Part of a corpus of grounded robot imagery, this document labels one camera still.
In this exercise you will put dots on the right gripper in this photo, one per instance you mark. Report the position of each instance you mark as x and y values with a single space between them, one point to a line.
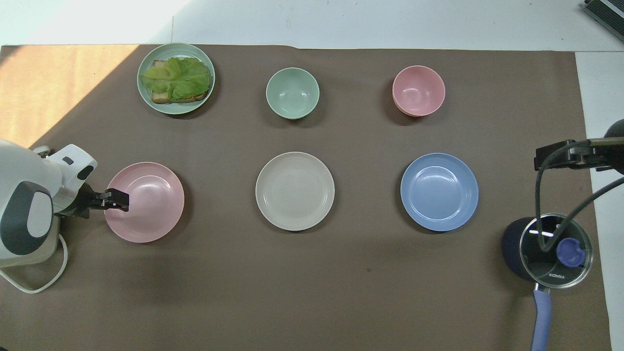
615 156

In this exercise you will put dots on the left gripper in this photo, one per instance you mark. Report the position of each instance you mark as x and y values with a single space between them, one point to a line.
84 202

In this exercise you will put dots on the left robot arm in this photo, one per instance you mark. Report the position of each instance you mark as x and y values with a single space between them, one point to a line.
29 168

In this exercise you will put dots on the pink plate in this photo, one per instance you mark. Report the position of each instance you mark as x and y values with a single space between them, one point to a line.
151 204

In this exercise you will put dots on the glass lid with blue knob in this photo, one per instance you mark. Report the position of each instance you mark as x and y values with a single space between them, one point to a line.
570 251

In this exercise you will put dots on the toast slice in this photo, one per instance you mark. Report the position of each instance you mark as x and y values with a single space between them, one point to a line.
163 99

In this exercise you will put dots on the green plate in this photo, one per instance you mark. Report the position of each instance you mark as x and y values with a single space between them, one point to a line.
175 108

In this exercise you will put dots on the dark blue pot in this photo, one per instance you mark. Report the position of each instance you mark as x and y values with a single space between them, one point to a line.
511 248

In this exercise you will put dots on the grey ribbed device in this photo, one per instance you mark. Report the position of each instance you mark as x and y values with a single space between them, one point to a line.
607 10

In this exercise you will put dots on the green lettuce leaf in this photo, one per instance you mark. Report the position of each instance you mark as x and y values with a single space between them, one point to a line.
178 78

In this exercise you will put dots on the blue plate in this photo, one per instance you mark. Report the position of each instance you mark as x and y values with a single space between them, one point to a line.
439 192

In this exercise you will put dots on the pink bowl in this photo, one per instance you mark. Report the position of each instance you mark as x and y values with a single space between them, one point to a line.
418 90

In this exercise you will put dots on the beige plate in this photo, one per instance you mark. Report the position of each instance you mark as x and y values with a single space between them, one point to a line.
295 191

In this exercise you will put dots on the green bowl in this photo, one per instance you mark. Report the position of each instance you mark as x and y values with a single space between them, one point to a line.
292 92

